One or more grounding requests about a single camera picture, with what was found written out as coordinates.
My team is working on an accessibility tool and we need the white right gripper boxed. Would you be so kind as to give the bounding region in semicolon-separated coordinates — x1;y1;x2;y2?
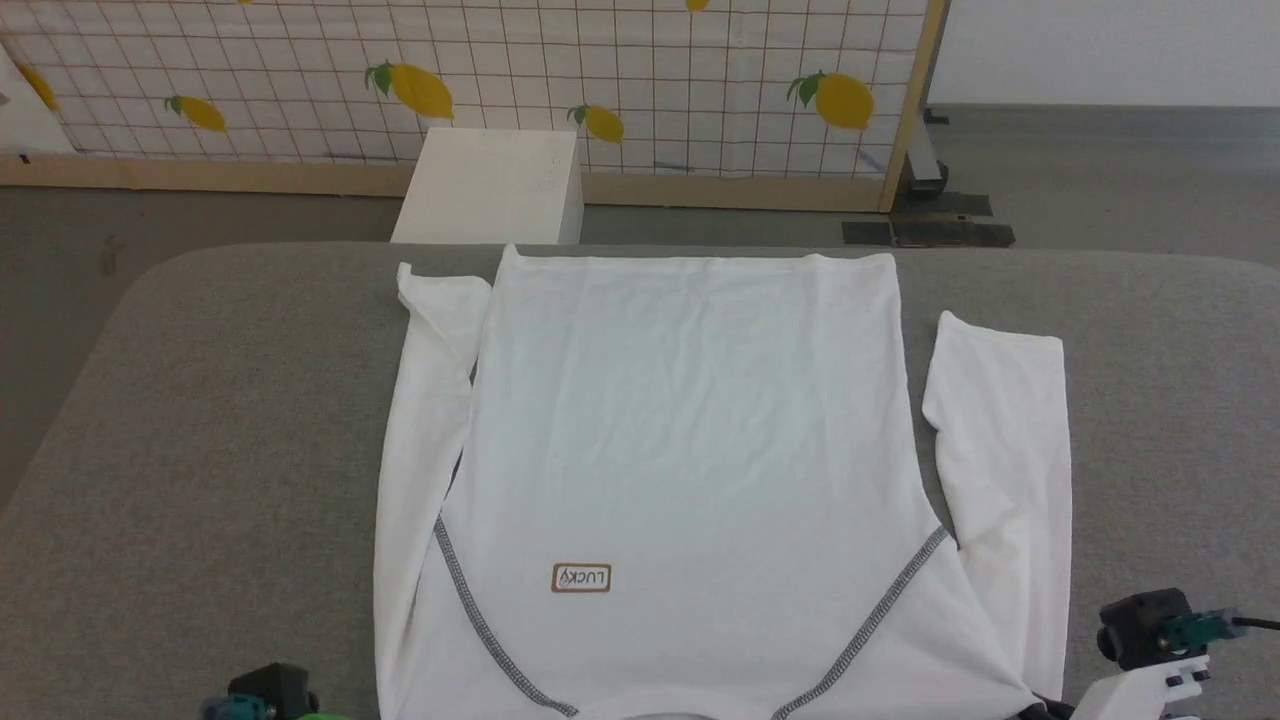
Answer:
1022;654;1212;720

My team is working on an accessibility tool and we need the white long-sleeve shirt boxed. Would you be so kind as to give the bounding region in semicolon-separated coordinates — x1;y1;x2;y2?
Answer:
373;245;1074;720

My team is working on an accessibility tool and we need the grey fabric sofa cushion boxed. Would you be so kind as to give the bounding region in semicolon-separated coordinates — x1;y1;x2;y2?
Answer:
0;243;1280;720

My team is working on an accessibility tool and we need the white rectangular box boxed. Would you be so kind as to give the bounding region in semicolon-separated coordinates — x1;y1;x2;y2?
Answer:
390;127;584;246

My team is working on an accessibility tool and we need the grey metal screen foot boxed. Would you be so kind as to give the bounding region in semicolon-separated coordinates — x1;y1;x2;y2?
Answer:
904;108;950;197

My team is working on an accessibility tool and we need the lemon-print grid partition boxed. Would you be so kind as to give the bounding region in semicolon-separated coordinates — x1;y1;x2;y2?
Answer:
0;0;950;214

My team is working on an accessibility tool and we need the white panel behind screen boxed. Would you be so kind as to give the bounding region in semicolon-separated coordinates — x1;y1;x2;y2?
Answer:
0;50;77;157

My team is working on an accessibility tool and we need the lemon print grid screen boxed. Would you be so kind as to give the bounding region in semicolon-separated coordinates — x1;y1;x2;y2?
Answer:
0;0;927;182

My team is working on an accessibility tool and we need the left teal plug black cable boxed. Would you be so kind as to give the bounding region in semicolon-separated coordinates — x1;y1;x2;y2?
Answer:
200;695;277;720

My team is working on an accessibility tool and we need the teal plug black cable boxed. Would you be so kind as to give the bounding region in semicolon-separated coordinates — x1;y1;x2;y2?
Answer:
200;695;277;720
1160;608;1280;652

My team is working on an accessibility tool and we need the right teal plug black cable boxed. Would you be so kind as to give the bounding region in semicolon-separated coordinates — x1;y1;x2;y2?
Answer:
1160;608;1280;652

